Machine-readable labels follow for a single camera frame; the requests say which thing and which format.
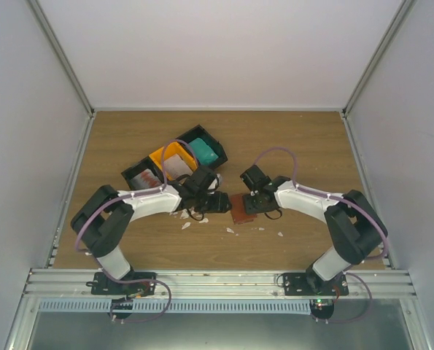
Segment brown leather card holder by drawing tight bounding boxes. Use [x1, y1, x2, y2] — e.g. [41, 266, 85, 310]
[230, 193, 257, 225]

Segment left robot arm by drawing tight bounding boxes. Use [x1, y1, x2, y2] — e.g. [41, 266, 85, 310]
[70, 166, 232, 295]

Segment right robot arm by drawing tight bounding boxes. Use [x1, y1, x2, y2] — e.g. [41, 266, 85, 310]
[240, 165, 388, 295]

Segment orange bin white cards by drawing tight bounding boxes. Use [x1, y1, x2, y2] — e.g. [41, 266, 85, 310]
[149, 141, 198, 181]

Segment teal card stack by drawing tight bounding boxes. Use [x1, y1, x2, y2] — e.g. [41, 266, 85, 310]
[189, 138, 219, 166]

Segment black bin teal cards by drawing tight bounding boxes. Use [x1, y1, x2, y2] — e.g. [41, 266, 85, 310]
[177, 125, 228, 170]

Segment red white card stack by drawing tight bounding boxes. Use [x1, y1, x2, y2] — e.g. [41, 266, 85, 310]
[131, 169, 162, 190]

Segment black bin red cards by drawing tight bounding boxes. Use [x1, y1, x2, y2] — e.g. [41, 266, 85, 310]
[121, 156, 163, 190]

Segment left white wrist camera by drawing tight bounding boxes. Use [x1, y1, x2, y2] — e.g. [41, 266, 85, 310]
[209, 173, 222, 191]

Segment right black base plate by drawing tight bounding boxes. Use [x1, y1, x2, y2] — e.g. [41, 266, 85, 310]
[275, 272, 349, 297]

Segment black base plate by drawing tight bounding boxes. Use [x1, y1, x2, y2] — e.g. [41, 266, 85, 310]
[85, 272, 157, 298]
[275, 272, 349, 297]

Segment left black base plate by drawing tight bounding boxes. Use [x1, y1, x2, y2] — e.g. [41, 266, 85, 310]
[85, 272, 157, 298]

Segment grey slotted cable duct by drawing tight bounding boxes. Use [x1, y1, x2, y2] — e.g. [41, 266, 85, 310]
[39, 298, 311, 315]

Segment aluminium front rail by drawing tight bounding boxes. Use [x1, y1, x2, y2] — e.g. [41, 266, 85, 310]
[23, 269, 416, 300]

